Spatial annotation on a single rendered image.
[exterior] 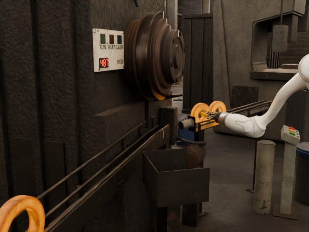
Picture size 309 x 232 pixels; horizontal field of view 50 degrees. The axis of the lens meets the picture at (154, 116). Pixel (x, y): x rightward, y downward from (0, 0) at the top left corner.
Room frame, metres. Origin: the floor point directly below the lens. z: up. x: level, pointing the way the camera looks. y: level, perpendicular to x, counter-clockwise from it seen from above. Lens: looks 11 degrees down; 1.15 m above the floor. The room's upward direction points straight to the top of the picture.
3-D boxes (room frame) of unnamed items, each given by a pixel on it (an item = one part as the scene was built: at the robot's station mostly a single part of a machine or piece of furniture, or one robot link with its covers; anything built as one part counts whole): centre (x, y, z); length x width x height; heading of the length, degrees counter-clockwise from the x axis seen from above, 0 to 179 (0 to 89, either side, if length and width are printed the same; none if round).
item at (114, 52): (1.56, 0.20, 1.15); 0.26 x 0.02 x 0.18; 159
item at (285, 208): (2.21, -0.94, 0.31); 0.24 x 0.16 x 0.62; 159
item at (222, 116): (2.02, -0.45, 0.73); 0.09 x 0.06 x 0.09; 125
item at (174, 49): (1.80, -0.11, 1.11); 0.28 x 0.06 x 0.28; 159
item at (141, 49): (1.84, -0.02, 1.11); 0.47 x 0.06 x 0.47; 159
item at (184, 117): (4.09, -0.42, 0.17); 0.57 x 0.31 x 0.34; 179
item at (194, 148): (2.10, -0.26, 0.27); 0.22 x 0.13 x 0.53; 159
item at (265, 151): (2.23, -0.78, 0.26); 0.12 x 0.12 x 0.52
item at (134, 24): (1.86, 0.06, 1.12); 0.47 x 0.10 x 0.47; 159
